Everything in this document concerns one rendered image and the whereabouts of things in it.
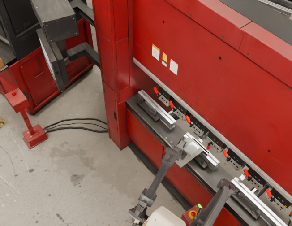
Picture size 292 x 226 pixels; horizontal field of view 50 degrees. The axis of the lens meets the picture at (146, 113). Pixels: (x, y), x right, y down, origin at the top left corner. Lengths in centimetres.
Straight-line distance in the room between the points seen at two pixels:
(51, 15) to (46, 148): 201
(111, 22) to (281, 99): 134
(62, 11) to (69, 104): 211
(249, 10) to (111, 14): 102
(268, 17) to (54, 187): 283
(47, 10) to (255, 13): 145
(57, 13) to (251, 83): 144
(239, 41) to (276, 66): 24
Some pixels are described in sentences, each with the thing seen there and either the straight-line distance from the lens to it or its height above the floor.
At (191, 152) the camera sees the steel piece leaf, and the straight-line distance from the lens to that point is 275.
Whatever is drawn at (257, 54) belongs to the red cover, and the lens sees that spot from 179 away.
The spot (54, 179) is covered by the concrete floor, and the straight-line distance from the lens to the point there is 382.
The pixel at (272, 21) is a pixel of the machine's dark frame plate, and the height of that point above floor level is 230.
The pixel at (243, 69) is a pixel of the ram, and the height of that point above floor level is 205.
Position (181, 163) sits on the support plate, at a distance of 268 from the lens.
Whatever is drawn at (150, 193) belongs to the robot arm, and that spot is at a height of 132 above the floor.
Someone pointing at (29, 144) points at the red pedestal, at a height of 2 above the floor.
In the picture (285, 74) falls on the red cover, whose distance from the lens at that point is 174.
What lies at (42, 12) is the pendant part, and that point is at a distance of 252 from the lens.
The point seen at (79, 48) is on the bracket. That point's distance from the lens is 329.
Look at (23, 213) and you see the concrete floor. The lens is 375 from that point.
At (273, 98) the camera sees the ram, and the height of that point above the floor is 201.
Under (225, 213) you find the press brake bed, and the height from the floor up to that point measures 71.
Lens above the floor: 333
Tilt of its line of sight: 52 degrees down
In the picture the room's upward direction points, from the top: 2 degrees clockwise
